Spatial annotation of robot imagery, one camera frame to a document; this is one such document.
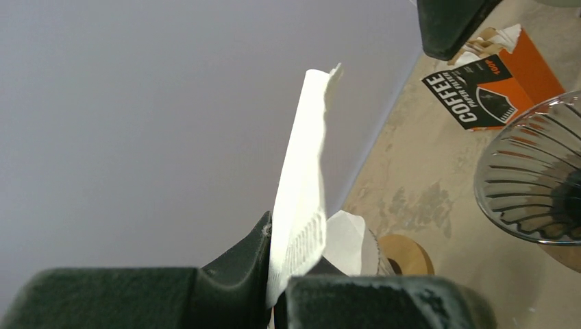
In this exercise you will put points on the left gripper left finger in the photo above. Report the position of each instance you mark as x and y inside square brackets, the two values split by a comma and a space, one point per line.
[228, 292]

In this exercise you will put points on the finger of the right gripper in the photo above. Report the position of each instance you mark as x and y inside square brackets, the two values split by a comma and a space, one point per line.
[446, 25]

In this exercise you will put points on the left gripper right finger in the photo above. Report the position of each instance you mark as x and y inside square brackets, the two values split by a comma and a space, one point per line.
[327, 298]

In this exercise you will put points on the wooden ring dripper stand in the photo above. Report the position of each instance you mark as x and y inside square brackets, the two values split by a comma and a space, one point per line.
[405, 255]

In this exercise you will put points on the dark ribbed glass cone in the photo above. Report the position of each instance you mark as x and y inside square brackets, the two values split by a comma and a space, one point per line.
[527, 181]

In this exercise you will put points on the brown wooden round coaster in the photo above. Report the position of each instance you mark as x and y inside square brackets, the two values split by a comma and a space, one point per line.
[569, 256]

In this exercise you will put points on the white paper coffee filter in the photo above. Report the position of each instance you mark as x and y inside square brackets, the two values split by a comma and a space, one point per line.
[350, 246]

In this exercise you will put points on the orange filter paper box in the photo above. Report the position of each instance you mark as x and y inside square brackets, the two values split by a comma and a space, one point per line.
[494, 78]

